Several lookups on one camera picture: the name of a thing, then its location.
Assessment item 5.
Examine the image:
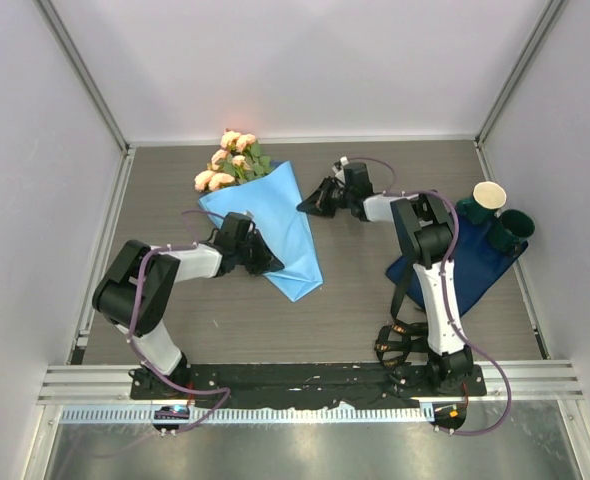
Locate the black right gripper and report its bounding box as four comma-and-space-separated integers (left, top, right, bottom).
299, 176, 355, 218

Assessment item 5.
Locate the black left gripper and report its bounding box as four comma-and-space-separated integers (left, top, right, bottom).
235, 230, 284, 277

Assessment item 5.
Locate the large blue wrapping paper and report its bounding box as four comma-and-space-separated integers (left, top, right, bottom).
198, 161, 323, 302

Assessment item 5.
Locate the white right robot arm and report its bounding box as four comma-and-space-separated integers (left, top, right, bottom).
297, 162, 473, 395

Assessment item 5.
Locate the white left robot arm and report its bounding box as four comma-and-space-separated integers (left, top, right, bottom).
92, 212, 284, 399

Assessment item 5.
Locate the dark green mug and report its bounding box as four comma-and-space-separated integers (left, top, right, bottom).
487, 209, 535, 255
456, 196, 498, 225

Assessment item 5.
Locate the black printed ribbon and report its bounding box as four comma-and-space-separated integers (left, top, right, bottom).
374, 263, 428, 371

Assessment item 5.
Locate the beige paper cup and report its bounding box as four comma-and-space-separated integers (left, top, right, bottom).
472, 181, 507, 215

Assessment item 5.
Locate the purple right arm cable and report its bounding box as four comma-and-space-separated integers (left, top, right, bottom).
349, 157, 514, 439

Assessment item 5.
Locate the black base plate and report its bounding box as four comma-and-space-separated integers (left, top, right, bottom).
129, 362, 489, 401

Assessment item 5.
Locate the slotted cable duct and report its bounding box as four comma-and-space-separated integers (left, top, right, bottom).
60, 403, 434, 425

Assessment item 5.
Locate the aluminium frame rail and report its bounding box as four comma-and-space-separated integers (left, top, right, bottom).
38, 360, 583, 405

